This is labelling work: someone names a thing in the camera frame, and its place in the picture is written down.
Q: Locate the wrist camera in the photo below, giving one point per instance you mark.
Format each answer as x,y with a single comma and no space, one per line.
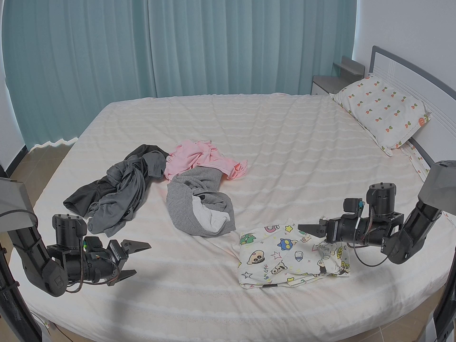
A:
353,206
92,244

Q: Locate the dark grey garment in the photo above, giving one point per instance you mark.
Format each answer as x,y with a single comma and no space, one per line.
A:
121,194

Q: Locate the white printed pyjama top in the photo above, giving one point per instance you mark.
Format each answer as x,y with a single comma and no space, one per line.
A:
278,258

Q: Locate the blue-green curtain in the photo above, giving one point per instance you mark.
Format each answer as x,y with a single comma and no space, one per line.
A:
78,55
249,30

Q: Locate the pink garment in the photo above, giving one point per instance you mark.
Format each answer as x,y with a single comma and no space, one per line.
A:
192,159

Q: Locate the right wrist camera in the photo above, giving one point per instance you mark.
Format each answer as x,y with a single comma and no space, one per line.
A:
353,206

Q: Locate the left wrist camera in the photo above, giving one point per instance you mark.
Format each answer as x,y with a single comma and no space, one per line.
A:
92,244

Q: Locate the bed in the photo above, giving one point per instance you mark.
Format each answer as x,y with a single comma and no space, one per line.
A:
278,137

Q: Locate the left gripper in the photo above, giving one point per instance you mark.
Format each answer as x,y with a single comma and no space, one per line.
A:
114,262

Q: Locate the white printed pillowcase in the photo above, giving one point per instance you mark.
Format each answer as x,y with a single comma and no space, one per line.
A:
416,162

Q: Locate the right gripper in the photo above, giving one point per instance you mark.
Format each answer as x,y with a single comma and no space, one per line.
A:
351,232

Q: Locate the white printed pillow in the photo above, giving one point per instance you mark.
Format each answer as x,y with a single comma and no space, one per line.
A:
384,112

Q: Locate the grey bedside table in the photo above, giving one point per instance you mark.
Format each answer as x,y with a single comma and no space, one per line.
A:
326,84

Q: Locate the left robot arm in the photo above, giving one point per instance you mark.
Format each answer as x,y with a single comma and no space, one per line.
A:
35,258

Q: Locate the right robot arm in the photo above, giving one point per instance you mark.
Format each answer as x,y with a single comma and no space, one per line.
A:
413,233

